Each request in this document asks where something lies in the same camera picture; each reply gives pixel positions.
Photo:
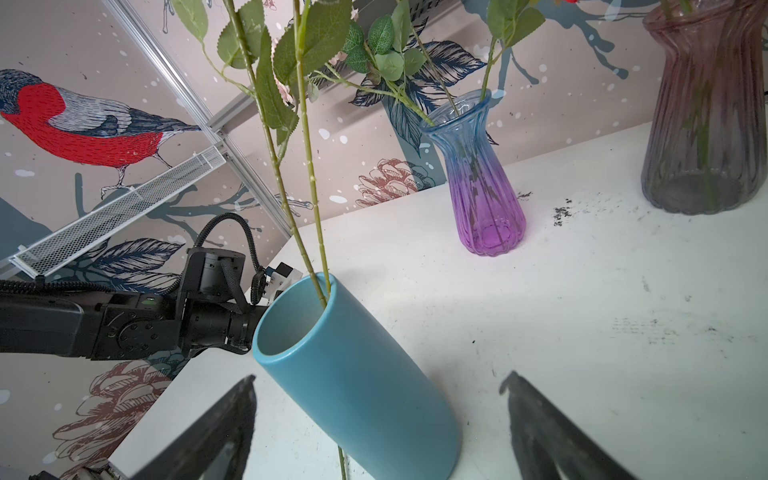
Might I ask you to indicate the mauve glass vase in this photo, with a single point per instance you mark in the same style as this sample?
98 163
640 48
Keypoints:
707 151

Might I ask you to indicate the pink rose stem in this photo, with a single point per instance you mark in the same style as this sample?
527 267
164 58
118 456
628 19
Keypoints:
381 54

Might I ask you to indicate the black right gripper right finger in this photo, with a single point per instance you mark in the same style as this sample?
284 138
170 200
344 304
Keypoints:
547 444

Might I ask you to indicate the blue purple glass vase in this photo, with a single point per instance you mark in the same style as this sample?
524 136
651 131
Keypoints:
489 219

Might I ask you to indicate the teal ceramic vase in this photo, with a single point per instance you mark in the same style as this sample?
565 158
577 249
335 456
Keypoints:
339 364

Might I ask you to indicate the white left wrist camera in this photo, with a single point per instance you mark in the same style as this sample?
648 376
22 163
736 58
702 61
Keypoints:
279 279

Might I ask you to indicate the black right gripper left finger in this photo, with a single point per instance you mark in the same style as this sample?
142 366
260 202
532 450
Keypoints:
216 446

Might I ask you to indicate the white wire mesh basket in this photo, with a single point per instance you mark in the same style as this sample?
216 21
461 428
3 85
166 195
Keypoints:
54 251

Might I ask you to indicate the small red rose stem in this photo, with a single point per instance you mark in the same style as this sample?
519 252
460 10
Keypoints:
315 34

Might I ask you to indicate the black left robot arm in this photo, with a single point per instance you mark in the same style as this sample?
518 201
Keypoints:
207 309

